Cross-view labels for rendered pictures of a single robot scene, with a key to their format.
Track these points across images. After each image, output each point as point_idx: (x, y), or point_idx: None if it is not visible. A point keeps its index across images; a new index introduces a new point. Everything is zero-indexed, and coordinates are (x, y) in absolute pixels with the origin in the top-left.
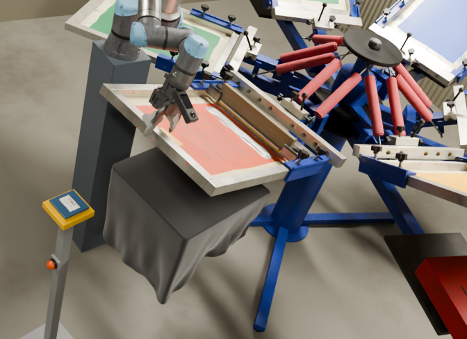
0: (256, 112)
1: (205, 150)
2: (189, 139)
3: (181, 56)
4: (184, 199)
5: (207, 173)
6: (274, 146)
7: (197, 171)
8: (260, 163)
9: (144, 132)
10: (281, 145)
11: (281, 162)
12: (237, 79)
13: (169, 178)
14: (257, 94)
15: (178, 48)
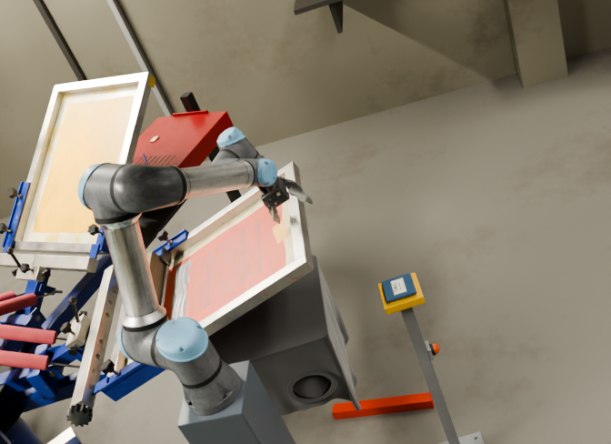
0: None
1: (254, 232)
2: (258, 241)
3: (250, 146)
4: (283, 291)
5: (286, 175)
6: (166, 268)
7: (294, 173)
8: (204, 247)
9: (311, 200)
10: (162, 265)
11: (175, 265)
12: (87, 388)
13: (278, 314)
14: (93, 358)
15: (242, 156)
